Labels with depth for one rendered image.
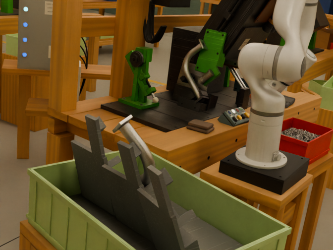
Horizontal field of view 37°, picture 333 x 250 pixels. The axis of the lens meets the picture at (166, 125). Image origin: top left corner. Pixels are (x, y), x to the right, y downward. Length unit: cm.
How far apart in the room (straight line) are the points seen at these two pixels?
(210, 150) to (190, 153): 16
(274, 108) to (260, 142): 13
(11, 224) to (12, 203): 26
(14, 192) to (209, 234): 220
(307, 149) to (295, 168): 32
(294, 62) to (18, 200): 218
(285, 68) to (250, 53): 13
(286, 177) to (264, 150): 13
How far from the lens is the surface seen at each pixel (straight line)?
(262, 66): 173
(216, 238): 143
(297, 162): 190
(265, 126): 178
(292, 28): 177
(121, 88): 248
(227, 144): 220
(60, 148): 229
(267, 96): 176
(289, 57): 171
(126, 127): 120
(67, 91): 222
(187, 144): 193
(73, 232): 132
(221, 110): 246
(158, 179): 105
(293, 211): 199
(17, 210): 325
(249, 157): 184
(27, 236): 152
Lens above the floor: 156
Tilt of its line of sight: 18 degrees down
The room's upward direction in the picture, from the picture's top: 7 degrees clockwise
